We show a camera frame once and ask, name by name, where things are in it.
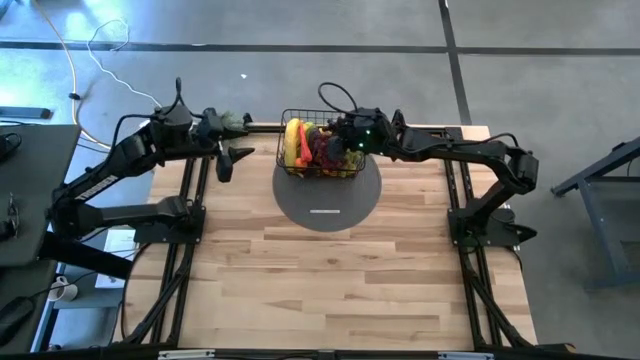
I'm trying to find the green grape bunch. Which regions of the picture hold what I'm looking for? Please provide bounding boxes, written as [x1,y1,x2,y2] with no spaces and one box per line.
[342,149,365,177]

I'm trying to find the yellow cable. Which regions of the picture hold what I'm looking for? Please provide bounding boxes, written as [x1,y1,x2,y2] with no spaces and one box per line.
[34,0,114,150]

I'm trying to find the black desk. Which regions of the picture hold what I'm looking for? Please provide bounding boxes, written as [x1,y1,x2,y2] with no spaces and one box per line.
[0,123,82,269]

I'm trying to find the grey metal desk frame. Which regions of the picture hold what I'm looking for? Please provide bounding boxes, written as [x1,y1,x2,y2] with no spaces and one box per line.
[549,135,640,295]

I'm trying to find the green potted plant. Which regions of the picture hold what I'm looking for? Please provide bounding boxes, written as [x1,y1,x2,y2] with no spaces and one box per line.
[219,110,246,132]

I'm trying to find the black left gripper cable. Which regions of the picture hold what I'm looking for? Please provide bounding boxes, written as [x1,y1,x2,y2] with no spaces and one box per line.
[112,77,184,151]

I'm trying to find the black flat bar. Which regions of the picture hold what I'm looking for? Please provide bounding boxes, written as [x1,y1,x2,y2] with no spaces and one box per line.
[0,106,52,120]

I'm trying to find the black aluminium table frame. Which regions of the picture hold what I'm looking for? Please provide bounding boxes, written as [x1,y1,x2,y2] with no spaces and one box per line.
[119,122,539,351]

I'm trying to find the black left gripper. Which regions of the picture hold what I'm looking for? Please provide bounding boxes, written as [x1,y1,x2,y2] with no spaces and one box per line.
[194,108,255,183]

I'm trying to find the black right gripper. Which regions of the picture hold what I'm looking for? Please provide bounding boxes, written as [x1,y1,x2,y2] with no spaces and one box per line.
[332,108,401,155]

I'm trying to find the white paper booklet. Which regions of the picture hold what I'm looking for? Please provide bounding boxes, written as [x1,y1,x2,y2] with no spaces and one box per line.
[94,228,139,290]

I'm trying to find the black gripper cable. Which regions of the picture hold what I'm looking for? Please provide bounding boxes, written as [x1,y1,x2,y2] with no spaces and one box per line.
[112,77,184,151]
[318,82,359,116]

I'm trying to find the black wire basket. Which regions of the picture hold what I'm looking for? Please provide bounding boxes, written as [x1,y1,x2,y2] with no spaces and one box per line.
[275,108,368,179]

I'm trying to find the black pouch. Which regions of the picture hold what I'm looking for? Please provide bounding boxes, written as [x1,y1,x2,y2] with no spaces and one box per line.
[0,296,36,346]

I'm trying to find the grey round woven placemat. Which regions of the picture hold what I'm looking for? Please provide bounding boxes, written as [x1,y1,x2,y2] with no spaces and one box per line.
[272,149,382,234]

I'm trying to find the white cable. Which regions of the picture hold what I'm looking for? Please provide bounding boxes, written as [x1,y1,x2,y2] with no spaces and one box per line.
[85,18,164,109]

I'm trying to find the white mug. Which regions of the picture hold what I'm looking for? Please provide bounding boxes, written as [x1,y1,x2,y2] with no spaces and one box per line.
[47,275,80,303]

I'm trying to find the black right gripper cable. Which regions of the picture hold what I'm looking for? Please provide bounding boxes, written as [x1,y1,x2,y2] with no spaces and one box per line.
[318,82,359,116]

